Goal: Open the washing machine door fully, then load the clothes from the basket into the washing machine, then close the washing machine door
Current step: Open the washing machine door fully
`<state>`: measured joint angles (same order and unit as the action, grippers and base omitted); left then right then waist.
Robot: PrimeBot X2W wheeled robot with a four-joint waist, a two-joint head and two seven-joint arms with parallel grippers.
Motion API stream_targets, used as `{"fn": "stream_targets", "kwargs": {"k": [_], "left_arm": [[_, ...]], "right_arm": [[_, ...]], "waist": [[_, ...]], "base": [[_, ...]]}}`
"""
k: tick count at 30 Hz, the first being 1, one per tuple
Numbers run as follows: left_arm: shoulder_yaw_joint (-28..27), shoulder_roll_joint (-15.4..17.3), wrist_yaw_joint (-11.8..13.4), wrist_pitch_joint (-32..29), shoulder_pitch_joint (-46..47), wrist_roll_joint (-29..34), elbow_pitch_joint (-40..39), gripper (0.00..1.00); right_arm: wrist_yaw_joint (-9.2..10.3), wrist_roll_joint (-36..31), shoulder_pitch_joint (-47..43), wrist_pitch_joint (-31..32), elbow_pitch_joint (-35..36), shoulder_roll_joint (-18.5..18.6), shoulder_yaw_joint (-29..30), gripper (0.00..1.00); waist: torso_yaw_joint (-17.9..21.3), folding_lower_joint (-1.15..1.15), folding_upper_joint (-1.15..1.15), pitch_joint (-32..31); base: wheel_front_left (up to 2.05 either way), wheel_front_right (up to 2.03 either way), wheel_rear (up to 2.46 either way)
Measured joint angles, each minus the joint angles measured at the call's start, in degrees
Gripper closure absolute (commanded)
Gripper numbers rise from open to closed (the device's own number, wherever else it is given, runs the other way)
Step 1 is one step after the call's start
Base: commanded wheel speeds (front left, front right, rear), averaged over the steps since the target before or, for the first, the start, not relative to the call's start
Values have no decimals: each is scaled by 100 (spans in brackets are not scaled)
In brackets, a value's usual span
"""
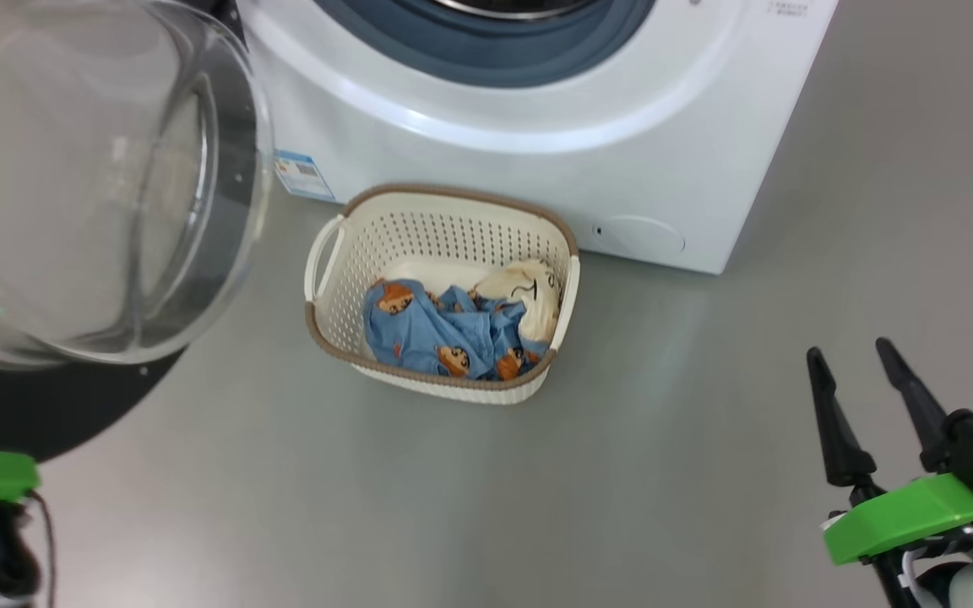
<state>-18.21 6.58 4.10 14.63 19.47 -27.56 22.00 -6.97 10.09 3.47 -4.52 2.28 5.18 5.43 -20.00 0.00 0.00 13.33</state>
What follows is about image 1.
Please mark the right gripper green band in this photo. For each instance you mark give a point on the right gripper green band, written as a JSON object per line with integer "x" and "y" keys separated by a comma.
{"x": 909, "y": 515}

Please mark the blue energy label sticker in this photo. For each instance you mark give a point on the blue energy label sticker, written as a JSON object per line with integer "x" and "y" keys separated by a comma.
{"x": 305, "y": 176}

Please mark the white front-load washing machine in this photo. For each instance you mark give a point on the white front-load washing machine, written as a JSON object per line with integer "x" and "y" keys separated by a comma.
{"x": 622, "y": 160}

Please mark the blue cartoon print garment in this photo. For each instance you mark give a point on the blue cartoon print garment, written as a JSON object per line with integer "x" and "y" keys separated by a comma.
{"x": 427, "y": 333}

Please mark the glass washing machine door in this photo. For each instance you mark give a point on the glass washing machine door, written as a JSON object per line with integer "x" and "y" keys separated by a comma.
{"x": 73, "y": 186}

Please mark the cream perforated laundry basket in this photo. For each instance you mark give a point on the cream perforated laundry basket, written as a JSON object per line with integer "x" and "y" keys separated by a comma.
{"x": 419, "y": 236}

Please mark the cream white garment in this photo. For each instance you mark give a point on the cream white garment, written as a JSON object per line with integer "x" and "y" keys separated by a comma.
{"x": 529, "y": 291}

